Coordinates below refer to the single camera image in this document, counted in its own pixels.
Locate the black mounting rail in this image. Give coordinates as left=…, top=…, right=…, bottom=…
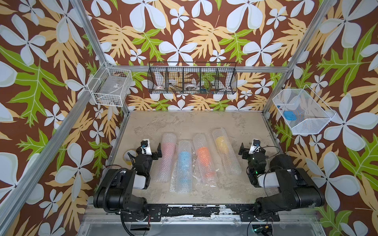
left=121, top=204, right=280, bottom=222

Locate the black wire basket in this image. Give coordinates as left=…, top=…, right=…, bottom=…
left=147, top=62, right=238, bottom=94

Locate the bubble wrapped yellow glass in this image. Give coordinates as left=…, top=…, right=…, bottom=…
left=212, top=128, right=242, bottom=175

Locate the blue object in basket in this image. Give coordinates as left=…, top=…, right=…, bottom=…
left=283, top=111, right=297, bottom=121

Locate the yellow tape roll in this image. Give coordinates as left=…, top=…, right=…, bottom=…
left=123, top=150, right=137, bottom=165

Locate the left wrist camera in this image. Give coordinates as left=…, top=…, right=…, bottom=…
left=140, top=139, right=152, bottom=155

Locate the white wire basket left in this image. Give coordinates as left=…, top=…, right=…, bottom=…
left=88, top=65, right=133, bottom=107

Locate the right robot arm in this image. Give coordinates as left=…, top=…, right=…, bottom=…
left=238, top=140, right=325, bottom=220

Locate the white tape roll in basket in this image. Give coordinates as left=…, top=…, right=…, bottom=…
left=184, top=84, right=199, bottom=92

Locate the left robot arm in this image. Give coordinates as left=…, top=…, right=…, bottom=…
left=93, top=140, right=162, bottom=217

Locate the bubble wrapped orange glass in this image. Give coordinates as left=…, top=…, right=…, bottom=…
left=193, top=133, right=218, bottom=187

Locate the bubble wrapped blue glass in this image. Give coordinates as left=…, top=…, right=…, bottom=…
left=170, top=140, right=193, bottom=194

